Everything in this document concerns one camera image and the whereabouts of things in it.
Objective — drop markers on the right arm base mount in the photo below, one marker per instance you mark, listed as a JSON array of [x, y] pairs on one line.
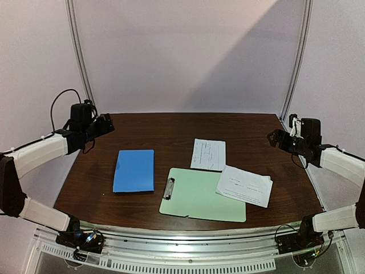
[[305, 244]]

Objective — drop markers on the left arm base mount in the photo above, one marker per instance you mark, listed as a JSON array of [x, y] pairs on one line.
[[81, 240]]

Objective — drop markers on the white paper sheets stack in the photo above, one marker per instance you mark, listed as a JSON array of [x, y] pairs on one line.
[[245, 186]]

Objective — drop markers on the left aluminium frame post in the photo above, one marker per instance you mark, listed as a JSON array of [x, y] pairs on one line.
[[74, 31]]

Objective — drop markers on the white paper sheet far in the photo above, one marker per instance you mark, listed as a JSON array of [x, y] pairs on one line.
[[208, 155]]

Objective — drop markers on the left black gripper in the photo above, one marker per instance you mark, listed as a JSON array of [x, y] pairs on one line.
[[104, 129]]

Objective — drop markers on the aluminium frame post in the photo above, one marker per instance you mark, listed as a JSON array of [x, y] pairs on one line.
[[74, 31], [303, 34]]

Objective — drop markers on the green clipboard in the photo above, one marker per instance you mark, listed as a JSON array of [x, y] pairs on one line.
[[194, 196]]

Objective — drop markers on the blue folder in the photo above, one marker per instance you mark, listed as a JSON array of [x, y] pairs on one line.
[[135, 171]]

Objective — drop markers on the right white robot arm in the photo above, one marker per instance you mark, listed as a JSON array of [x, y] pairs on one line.
[[330, 158]]

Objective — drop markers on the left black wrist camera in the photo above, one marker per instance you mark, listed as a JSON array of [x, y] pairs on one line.
[[81, 115]]

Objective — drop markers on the right aluminium frame post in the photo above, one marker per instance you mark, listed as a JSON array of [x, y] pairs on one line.
[[303, 34]]

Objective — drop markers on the metal clipboard clip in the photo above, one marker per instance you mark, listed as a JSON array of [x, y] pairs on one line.
[[169, 189]]

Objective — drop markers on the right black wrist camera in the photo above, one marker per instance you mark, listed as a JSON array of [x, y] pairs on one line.
[[308, 129]]

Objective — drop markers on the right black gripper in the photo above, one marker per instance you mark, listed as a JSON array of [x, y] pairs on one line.
[[280, 138]]

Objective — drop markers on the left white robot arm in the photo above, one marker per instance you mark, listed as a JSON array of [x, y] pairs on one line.
[[19, 162]]

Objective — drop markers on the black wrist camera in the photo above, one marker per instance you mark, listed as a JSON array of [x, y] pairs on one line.
[[308, 129], [81, 115]]

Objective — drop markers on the aluminium front rail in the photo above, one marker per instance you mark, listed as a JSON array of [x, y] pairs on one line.
[[133, 250]]

